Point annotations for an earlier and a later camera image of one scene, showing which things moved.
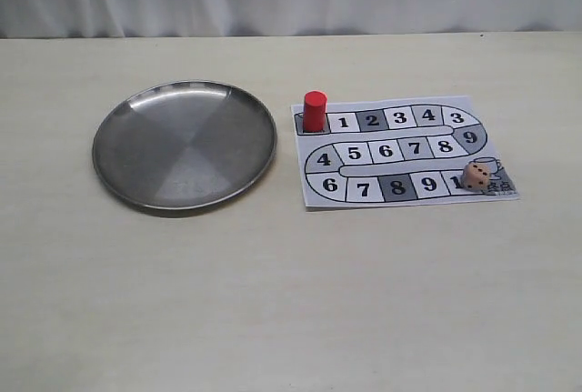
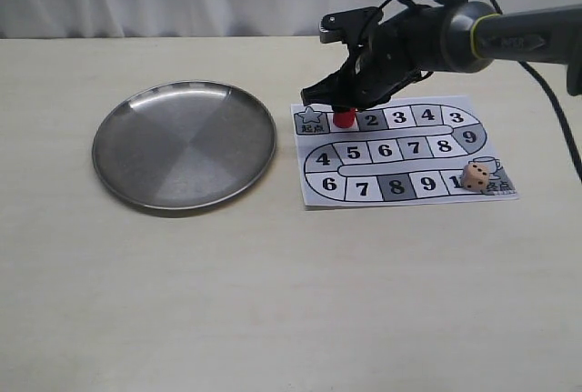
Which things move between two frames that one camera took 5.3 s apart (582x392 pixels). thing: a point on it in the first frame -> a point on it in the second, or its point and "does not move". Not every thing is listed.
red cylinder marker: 315,111 -> 344,119
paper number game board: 397,152 does not move
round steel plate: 181,146 does not move
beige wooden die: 476,175 does not move
